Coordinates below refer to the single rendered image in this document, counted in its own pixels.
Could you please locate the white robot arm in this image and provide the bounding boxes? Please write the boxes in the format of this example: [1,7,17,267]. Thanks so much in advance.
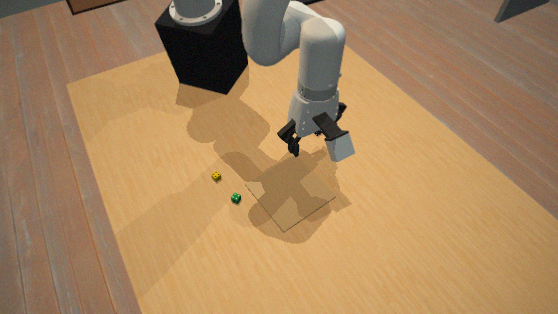
[169,0,355,162]

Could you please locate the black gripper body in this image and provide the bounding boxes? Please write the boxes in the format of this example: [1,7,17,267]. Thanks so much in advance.
[287,88,339,138]

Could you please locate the yellow die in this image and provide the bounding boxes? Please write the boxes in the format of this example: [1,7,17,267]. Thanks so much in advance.
[211,171,222,182]

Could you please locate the green die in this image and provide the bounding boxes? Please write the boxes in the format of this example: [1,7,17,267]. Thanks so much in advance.
[231,193,241,204]

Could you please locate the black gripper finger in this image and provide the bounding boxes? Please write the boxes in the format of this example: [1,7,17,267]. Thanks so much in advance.
[277,119,301,157]
[322,102,347,138]

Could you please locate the beige flat mat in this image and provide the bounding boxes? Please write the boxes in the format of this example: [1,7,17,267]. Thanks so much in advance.
[245,156,336,232]

